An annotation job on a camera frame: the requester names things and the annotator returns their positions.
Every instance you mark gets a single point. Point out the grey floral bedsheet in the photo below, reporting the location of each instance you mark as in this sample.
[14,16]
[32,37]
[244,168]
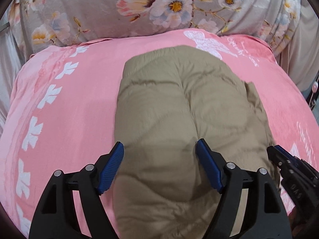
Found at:
[290,27]

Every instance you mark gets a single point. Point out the silver satin curtain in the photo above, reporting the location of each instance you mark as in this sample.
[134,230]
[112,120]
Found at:
[11,63]

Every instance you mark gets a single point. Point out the tan quilted jacket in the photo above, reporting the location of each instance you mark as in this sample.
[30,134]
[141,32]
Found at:
[168,100]

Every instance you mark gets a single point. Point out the pink patterned blanket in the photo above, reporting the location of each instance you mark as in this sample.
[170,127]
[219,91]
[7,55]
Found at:
[63,104]

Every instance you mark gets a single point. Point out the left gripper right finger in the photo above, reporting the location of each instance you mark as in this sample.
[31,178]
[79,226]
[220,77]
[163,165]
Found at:
[250,205]

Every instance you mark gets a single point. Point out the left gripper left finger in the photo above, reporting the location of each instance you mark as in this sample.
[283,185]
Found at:
[70,205]

